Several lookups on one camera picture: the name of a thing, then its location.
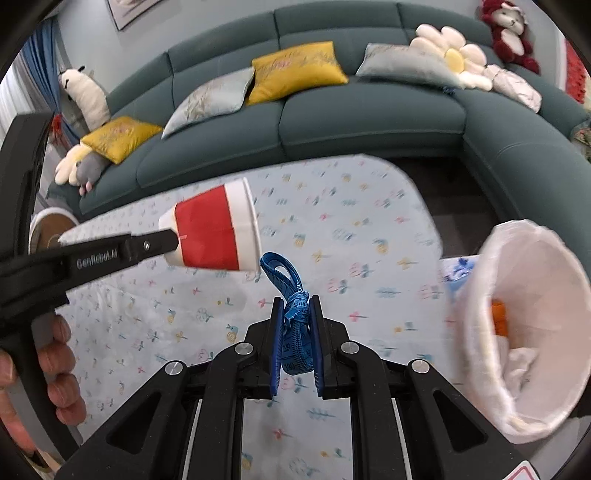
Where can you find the white paper towel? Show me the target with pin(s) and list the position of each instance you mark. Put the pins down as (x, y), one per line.
(515, 364)

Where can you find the light grey embroidered cushion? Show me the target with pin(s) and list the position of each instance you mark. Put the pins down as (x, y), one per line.
(220, 96)

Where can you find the person left hand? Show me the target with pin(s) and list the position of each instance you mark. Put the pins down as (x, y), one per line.
(29, 395)

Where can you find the flower shaped pillow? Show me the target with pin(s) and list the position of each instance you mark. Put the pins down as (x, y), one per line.
(466, 60)

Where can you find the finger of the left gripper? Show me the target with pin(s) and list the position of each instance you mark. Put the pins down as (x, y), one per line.
(152, 244)

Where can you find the red white teddy bear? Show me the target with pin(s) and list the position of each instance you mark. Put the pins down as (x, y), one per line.
(509, 28)

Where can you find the grey cushion right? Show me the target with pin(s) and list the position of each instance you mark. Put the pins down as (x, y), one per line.
(408, 65)

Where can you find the white lined trash bin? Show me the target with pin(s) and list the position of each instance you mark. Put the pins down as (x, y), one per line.
(547, 297)

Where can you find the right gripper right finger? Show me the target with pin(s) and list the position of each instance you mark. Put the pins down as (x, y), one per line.
(317, 331)

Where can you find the framed wall picture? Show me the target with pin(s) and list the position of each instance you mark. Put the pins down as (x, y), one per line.
(124, 12)

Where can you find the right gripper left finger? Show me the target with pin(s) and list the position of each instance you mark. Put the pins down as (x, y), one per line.
(276, 337)

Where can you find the yellow cushion left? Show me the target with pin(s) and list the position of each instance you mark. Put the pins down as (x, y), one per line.
(119, 138)

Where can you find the white long plush toy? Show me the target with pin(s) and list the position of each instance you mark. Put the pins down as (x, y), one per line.
(88, 96)

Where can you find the yellow cushion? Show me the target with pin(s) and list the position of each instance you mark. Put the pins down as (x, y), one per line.
(119, 138)
(293, 70)

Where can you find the yellow cushion centre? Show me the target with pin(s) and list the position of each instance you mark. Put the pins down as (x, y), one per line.
(293, 70)

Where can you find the teal sectional sofa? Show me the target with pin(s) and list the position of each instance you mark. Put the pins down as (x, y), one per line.
(524, 160)

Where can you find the grey white plush toy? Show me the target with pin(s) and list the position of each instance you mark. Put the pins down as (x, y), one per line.
(82, 167)

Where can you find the blue measuring tape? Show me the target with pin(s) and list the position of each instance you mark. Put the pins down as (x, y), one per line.
(297, 354)

